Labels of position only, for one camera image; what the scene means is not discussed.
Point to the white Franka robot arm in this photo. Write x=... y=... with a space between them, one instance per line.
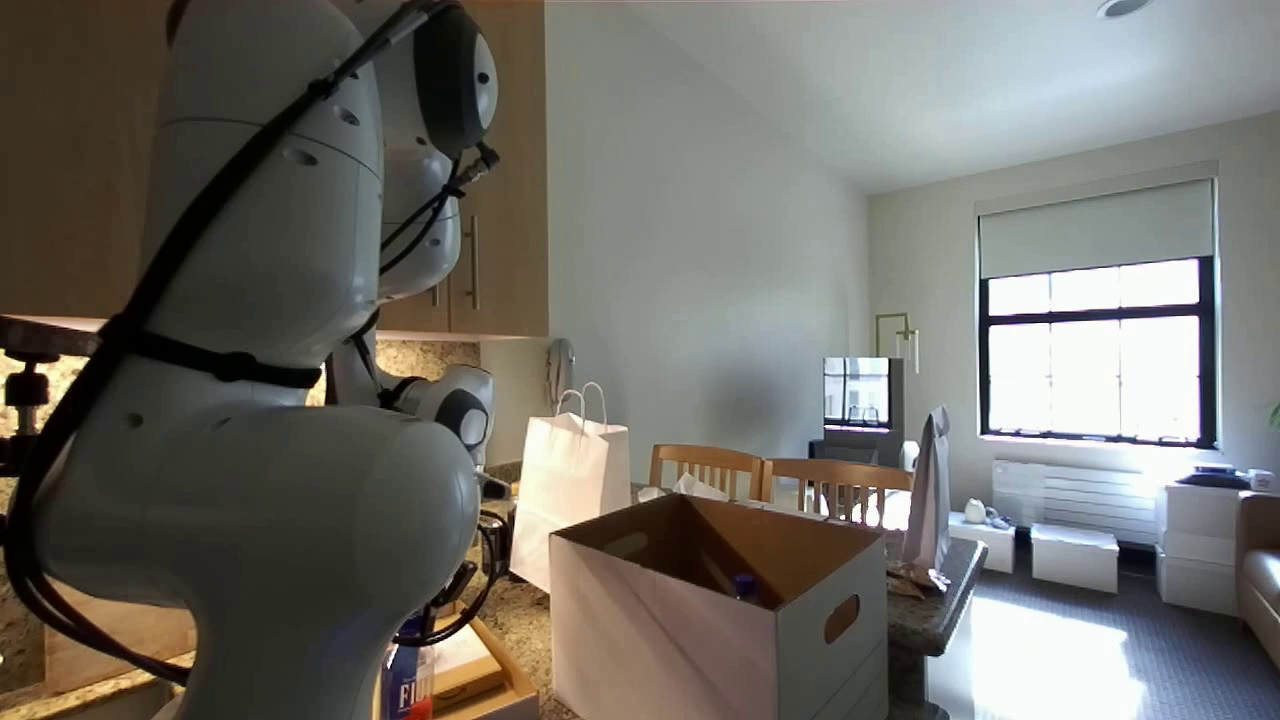
x=265 y=535

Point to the white cardboard storage box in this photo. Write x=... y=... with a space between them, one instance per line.
x=643 y=641

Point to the white storage cube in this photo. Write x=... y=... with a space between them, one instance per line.
x=1073 y=557
x=985 y=545

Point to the white paper shopping bag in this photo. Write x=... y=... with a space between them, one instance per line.
x=567 y=493

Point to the small television screen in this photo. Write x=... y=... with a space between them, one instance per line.
x=856 y=395

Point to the dark television stand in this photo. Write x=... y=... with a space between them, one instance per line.
x=853 y=451

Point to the white hanging cloth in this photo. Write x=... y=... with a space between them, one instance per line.
x=930 y=493

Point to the tan wooden board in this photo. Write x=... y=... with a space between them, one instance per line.
x=480 y=674

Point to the black framed window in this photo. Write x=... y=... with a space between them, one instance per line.
x=1096 y=352

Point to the white radiator cover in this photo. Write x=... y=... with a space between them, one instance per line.
x=1082 y=503

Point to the white roller blind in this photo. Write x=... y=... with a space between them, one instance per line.
x=1096 y=227

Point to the dark items on dresser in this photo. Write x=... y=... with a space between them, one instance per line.
x=1212 y=478

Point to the white drawer dresser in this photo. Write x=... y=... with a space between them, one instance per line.
x=1200 y=545

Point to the round ceiling light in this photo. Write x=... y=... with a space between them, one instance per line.
x=1121 y=4

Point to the wooden upper kitchen cabinet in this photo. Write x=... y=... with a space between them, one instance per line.
x=64 y=162

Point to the brown sofa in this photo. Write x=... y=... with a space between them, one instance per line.
x=1260 y=586

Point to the thin metal frame stand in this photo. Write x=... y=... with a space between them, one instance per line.
x=911 y=347

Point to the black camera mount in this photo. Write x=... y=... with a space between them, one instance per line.
x=27 y=395

